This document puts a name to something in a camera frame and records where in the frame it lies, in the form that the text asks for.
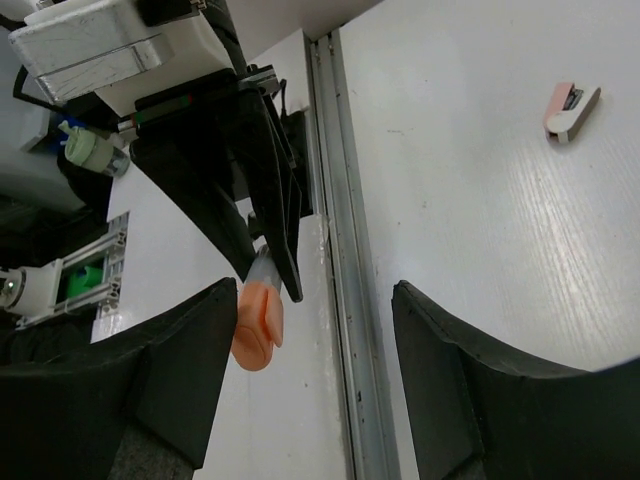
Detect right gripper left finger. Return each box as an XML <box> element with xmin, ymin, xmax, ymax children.
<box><xmin>1</xmin><ymin>278</ymin><xmax>237</xmax><ymax>479</ymax></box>

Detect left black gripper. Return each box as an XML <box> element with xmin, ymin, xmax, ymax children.
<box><xmin>117</xmin><ymin>65</ymin><xmax>303</xmax><ymax>302</ymax></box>

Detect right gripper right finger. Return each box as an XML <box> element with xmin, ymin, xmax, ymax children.
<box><xmin>392</xmin><ymin>281</ymin><xmax>639</xmax><ymax>479</ymax></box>

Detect orange grey correction tape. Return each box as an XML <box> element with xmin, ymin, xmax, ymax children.
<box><xmin>231</xmin><ymin>245</ymin><xmax>284</xmax><ymax>372</ymax></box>

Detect pink white mini stapler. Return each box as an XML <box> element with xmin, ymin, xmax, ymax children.
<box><xmin>543</xmin><ymin>82</ymin><xmax>601</xmax><ymax>144</ymax></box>

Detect aluminium frame rail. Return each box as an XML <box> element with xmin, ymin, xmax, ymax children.
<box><xmin>306</xmin><ymin>30</ymin><xmax>400</xmax><ymax>479</ymax></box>

